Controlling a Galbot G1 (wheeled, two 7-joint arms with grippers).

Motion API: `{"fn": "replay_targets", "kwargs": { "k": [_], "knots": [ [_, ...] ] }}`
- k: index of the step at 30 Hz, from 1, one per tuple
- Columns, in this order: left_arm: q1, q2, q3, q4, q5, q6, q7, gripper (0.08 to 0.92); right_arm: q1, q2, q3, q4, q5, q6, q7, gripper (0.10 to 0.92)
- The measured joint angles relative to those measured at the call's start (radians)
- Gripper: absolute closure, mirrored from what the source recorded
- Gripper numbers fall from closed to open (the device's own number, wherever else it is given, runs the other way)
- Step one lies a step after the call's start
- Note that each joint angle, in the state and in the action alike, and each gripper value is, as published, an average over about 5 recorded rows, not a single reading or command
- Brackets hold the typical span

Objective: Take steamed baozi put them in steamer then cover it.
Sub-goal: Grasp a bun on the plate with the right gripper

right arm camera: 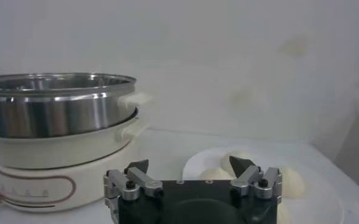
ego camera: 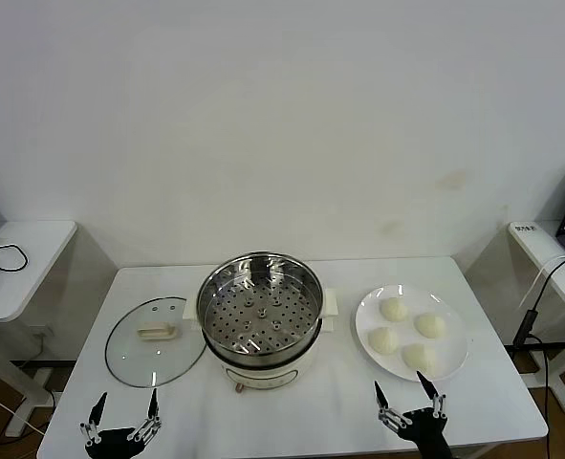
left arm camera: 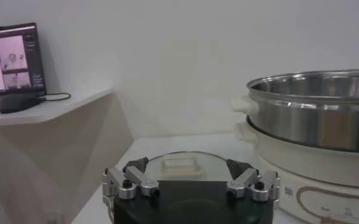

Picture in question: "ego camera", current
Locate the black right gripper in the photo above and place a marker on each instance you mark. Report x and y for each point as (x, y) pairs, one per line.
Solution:
(428, 435)

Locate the white electric cooking pot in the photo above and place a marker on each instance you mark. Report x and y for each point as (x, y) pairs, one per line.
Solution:
(263, 375)

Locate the white steamed baozi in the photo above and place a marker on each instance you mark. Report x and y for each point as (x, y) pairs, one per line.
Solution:
(383, 341)
(418, 356)
(430, 325)
(393, 310)

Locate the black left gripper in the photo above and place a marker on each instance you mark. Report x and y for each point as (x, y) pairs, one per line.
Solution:
(115, 442)

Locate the small printed label sticker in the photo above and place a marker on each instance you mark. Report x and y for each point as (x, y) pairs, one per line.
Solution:
(525, 228)

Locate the white side table with label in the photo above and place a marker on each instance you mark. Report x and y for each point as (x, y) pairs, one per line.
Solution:
(535, 244)

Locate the black table foot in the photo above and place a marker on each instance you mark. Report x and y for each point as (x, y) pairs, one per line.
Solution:
(48, 364)
(549, 345)

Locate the stainless steel steamer basket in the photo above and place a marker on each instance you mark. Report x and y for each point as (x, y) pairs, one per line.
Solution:
(263, 313)

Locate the white round plate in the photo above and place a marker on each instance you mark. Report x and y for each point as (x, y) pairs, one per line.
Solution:
(373, 311)

